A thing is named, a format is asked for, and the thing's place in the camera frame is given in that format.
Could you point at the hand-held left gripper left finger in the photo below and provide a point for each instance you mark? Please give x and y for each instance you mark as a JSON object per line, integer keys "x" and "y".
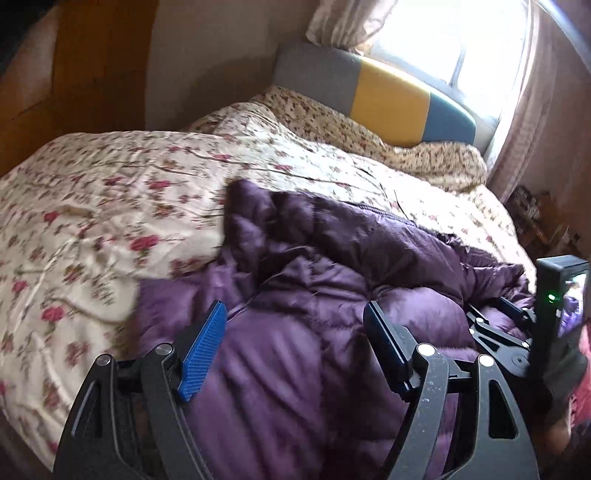
{"x": 201, "y": 357}

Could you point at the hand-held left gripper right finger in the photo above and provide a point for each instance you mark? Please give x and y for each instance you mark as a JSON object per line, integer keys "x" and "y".
{"x": 397, "y": 369}

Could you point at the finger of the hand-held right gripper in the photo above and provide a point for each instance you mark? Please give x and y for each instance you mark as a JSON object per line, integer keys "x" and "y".
{"x": 519, "y": 311}
{"x": 496, "y": 344}

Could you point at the purple puffer jacket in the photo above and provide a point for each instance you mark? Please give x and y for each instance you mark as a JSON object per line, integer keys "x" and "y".
{"x": 295, "y": 350}

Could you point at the pink cloth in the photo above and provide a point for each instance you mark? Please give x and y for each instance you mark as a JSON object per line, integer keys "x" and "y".
{"x": 582, "y": 369}

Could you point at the cluttered wooden desk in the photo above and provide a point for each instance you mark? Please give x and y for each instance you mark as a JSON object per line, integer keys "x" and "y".
{"x": 542, "y": 221}

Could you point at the small-flower print bedding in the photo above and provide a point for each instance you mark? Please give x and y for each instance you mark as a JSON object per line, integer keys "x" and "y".
{"x": 429, "y": 159}

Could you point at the floral quilt bed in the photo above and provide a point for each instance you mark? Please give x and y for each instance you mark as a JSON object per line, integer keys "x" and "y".
{"x": 106, "y": 203}

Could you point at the long floral curtain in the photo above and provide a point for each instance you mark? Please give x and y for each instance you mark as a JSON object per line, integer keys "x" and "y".
{"x": 531, "y": 124}

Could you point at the grey yellow teal headboard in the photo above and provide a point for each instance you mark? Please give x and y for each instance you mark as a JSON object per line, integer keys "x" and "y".
{"x": 388, "y": 97}

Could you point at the window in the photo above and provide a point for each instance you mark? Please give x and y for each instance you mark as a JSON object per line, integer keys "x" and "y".
{"x": 443, "y": 41}

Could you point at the wooden wardrobe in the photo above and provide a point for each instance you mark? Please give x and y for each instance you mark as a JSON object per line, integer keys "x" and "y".
{"x": 69, "y": 87}

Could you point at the short floral curtain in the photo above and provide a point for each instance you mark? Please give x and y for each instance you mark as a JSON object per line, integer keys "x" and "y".
{"x": 346, "y": 23}

